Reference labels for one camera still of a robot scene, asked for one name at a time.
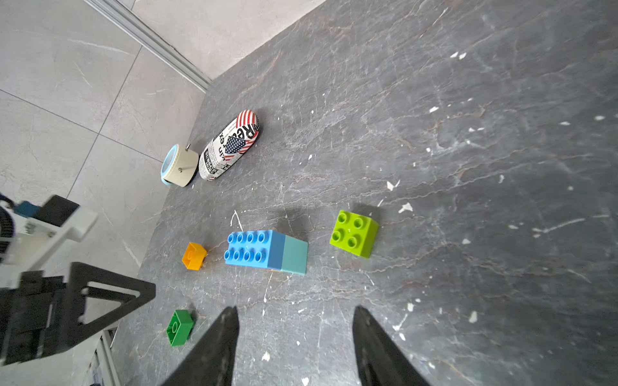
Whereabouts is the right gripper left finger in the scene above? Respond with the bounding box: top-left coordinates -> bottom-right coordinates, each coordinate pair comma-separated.
163,307 -> 240,386

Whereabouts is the small toy car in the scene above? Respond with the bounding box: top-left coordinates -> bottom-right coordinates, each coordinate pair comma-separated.
199,109 -> 260,181

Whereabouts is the tape roll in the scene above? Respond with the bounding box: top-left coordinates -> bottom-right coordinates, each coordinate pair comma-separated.
160,144 -> 199,188

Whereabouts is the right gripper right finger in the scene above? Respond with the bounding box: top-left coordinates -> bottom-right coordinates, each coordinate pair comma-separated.
352,306 -> 430,386

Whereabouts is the orange-yellow lego brick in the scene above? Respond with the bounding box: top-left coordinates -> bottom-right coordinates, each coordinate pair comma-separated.
182,242 -> 208,271

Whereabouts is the cyan lego brick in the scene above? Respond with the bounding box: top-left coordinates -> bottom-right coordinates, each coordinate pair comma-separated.
281,236 -> 308,275

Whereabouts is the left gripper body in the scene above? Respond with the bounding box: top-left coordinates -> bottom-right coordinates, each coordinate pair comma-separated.
1,262 -> 156,365

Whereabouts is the dark green lego brick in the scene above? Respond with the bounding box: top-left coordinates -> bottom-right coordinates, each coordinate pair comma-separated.
166,310 -> 194,347

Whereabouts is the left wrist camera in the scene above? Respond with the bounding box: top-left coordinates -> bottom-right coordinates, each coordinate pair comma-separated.
1,195 -> 98,287

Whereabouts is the light green lego brick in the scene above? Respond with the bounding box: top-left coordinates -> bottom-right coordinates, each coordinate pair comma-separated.
330,210 -> 379,259

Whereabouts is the blue long lego brick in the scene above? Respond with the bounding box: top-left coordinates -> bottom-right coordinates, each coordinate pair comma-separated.
224,230 -> 286,271

